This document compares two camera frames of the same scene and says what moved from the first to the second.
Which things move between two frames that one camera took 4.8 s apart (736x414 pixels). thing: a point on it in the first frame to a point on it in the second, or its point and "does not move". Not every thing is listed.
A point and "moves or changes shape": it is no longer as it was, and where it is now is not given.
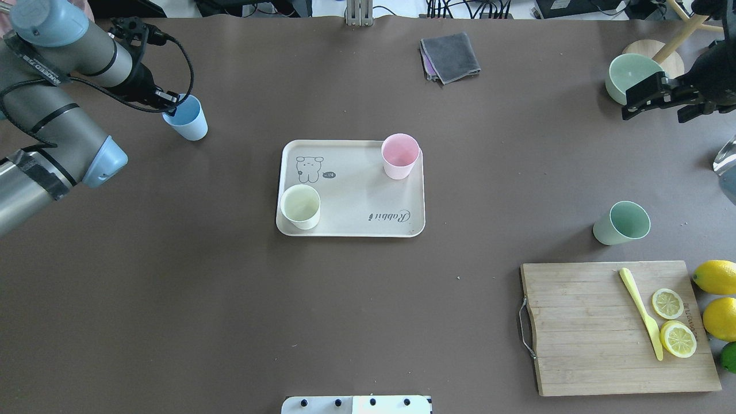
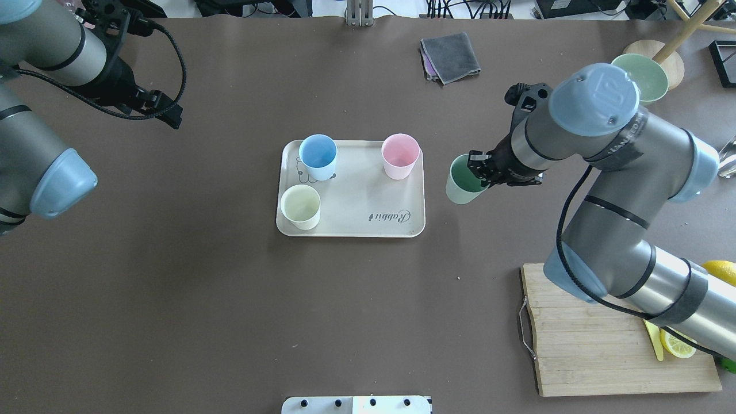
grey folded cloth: (452, 56) does not move
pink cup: (399, 152) does not move
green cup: (627, 221) moves or changes shape
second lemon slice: (678, 338) does not move
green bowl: (628, 71) does not move
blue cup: (190, 121) to (318, 153)
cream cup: (301, 204) does not move
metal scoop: (724, 164) does not move
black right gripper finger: (653, 92) to (478, 165)
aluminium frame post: (360, 12) does not move
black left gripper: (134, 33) to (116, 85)
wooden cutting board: (617, 328) does not move
